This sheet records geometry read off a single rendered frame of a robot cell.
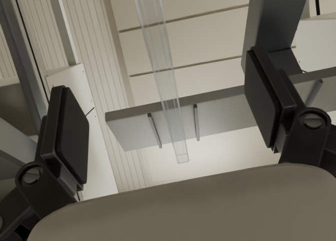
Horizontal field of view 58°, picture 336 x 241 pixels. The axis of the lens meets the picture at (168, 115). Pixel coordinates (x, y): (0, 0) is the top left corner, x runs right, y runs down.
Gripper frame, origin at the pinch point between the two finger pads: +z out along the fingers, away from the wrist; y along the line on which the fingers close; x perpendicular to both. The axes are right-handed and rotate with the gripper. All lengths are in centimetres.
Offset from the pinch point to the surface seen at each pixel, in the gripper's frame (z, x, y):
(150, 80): 222, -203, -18
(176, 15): 248, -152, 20
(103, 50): 254, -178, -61
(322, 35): 56, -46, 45
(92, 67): 248, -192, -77
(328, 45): 51, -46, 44
